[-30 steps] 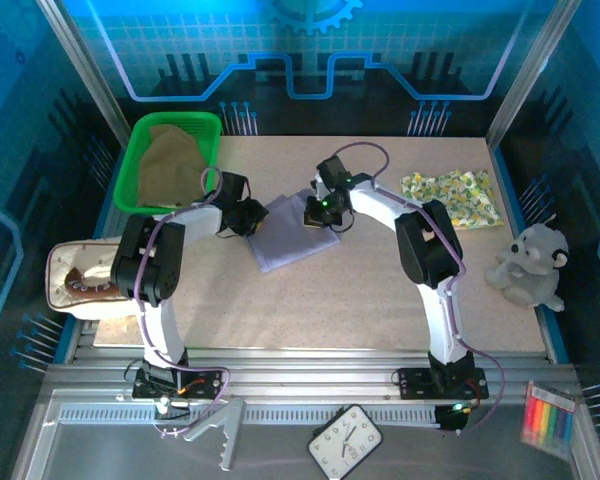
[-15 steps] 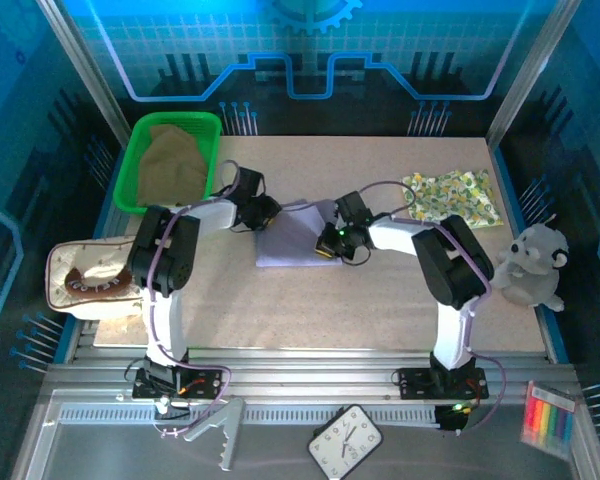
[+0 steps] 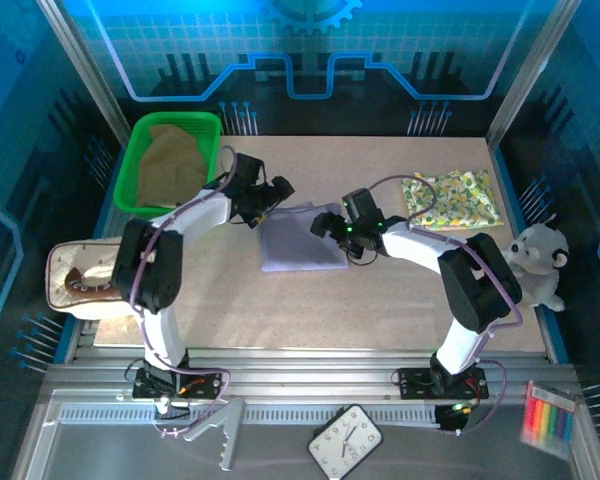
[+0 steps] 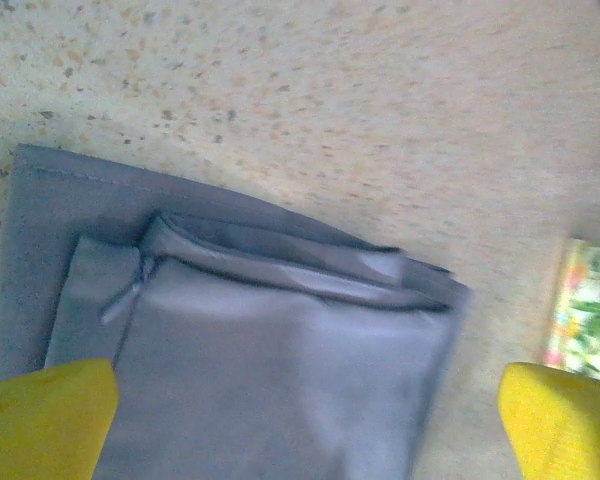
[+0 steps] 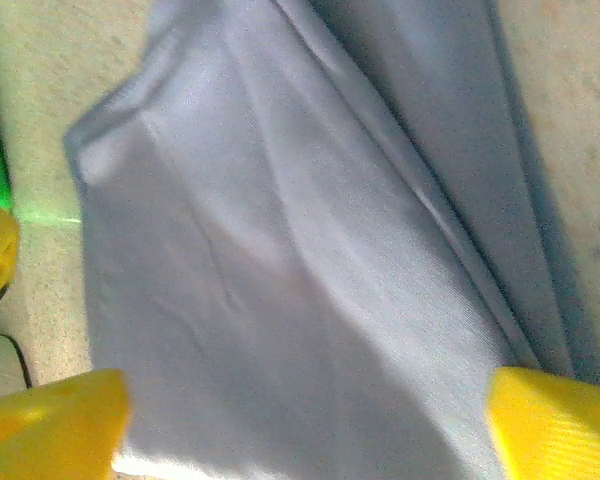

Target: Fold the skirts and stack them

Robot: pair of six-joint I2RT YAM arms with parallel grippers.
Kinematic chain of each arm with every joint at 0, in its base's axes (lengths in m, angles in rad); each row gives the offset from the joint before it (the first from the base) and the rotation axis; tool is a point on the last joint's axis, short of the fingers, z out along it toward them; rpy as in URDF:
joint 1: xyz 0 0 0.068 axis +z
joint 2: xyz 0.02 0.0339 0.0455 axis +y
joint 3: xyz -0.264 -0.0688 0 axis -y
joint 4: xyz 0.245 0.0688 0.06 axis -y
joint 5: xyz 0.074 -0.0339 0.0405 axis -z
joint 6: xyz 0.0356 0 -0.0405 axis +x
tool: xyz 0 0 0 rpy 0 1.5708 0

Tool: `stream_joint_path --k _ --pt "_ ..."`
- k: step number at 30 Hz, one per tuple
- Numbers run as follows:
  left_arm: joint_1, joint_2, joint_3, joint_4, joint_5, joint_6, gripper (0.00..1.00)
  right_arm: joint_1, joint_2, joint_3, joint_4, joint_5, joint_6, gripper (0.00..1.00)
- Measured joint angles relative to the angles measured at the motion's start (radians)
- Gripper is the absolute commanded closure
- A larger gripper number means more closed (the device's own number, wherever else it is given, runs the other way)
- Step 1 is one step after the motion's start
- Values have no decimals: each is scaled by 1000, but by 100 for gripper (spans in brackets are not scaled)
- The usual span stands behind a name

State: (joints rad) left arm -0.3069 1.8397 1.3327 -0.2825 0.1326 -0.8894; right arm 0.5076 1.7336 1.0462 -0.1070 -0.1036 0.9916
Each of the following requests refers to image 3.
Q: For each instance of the lavender skirt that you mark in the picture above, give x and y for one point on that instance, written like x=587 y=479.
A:
x=295 y=245

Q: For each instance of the khaki skirt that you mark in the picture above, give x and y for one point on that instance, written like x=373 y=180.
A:
x=172 y=165

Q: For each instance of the lemon print skirt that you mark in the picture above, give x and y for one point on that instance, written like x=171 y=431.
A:
x=465 y=200

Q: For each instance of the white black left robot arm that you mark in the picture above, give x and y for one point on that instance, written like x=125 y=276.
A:
x=200 y=215

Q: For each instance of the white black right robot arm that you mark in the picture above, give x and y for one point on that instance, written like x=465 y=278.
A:
x=415 y=245

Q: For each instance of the green plastic basket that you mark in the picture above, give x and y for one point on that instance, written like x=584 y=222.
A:
x=130 y=195

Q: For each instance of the grey plush toy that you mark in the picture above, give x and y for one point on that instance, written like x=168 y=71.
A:
x=540 y=255

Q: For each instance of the cream quilted bag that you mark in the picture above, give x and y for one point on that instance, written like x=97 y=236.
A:
x=65 y=260

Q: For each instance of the black controller box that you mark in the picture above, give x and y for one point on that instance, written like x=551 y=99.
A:
x=450 y=422

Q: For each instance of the white black-rimmed clock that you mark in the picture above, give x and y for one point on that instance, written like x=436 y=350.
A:
x=345 y=440

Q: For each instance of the coloured marker pack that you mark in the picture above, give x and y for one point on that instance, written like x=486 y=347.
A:
x=547 y=420

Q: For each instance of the aluminium frame rail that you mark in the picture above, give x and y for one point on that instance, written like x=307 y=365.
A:
x=305 y=370

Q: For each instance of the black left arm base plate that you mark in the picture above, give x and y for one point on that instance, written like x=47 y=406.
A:
x=205 y=385

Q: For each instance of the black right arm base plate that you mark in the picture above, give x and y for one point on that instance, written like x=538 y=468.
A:
x=415 y=382

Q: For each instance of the aluminium frame post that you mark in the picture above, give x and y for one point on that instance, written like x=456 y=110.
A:
x=530 y=70
x=84 y=70

